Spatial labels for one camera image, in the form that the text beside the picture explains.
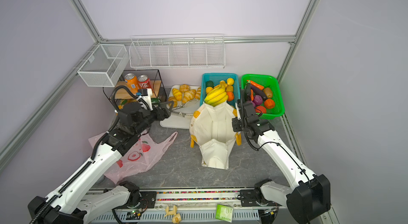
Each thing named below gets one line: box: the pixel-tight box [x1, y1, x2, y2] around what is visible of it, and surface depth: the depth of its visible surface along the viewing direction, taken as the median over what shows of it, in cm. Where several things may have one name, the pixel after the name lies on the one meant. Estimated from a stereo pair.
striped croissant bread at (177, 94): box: [172, 88, 183, 102], surface depth 117 cm
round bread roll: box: [179, 83, 191, 93], surface depth 118 cm
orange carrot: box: [246, 79, 265, 91], surface depth 118 cm
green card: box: [215, 204, 234, 223], surface depth 71 cm
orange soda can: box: [124, 73, 139, 94], surface depth 91 cm
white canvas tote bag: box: [189, 100, 242, 170], surface depth 85 cm
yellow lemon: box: [226, 77, 235, 85], surface depth 118 cm
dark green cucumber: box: [244, 80, 252, 102], surface depth 114 cm
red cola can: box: [137, 74, 152, 89], surface depth 90 cm
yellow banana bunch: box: [204, 84, 229, 107], surface depth 103 cm
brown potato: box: [263, 87, 273, 99], surface depth 114 cm
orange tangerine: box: [226, 91, 235, 102], surface depth 110 cm
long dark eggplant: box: [250, 84, 268, 101], surface depth 114 cm
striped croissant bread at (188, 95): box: [182, 89, 197, 104], surface depth 114 cm
